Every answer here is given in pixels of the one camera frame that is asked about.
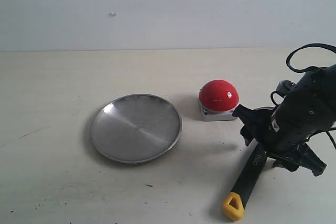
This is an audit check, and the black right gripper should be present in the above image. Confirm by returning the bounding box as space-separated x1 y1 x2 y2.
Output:
233 65 335 176

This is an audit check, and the red dome button grey base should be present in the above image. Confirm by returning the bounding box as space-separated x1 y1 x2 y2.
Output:
198 80 239 122

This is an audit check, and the yellow black claw hammer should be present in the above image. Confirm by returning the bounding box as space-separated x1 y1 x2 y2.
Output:
222 143 267 221

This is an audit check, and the round stainless steel plate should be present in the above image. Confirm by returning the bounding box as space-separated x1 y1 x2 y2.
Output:
90 94 182 164

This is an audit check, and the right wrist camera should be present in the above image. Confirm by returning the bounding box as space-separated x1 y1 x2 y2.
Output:
276 80 296 97

